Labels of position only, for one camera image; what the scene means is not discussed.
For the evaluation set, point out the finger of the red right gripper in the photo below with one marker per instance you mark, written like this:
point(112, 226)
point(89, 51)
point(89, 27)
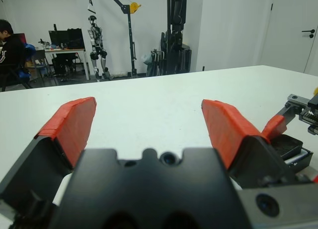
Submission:
point(315, 179)
point(273, 127)

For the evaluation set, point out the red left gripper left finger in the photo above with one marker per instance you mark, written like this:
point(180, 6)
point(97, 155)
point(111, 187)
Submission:
point(69, 129)

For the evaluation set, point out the right gripper body yellow mount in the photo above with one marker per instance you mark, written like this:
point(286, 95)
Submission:
point(305, 104)

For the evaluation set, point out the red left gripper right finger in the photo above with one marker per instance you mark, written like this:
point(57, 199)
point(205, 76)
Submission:
point(228, 129)

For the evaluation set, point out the black camera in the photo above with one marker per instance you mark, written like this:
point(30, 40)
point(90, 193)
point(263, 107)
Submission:
point(285, 143)

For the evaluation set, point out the black box white lining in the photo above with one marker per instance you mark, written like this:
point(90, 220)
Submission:
point(301, 162)

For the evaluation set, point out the white door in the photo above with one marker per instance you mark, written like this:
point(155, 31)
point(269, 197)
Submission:
point(290, 52)

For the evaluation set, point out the black office chair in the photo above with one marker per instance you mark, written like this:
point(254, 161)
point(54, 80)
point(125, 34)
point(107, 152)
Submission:
point(64, 62)

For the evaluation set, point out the wood top desk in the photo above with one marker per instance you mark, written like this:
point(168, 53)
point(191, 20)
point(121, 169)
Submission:
point(74, 50)

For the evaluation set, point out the grey chair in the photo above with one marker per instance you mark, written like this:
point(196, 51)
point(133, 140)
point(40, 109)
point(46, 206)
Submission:
point(39, 55)

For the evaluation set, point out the blue jacket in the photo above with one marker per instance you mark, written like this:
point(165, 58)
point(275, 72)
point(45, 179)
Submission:
point(29, 49)

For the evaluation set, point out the black desk monitors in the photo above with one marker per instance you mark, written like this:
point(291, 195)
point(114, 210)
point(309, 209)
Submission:
point(65, 39)

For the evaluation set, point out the person in black clothes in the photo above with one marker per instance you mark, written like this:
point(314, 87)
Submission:
point(12, 50)

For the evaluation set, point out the hanging humanoid robot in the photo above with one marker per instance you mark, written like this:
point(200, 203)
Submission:
point(95, 35)

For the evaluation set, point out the pale plastic bag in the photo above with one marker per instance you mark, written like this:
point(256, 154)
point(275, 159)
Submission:
point(146, 59)

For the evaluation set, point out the black gantry crane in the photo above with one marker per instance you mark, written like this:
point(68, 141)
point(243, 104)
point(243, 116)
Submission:
point(129, 40)

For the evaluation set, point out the tall black equipment stack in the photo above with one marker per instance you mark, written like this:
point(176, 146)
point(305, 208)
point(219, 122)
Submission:
point(177, 27)

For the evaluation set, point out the yellow hoist winch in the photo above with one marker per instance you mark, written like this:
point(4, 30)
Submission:
point(135, 8)

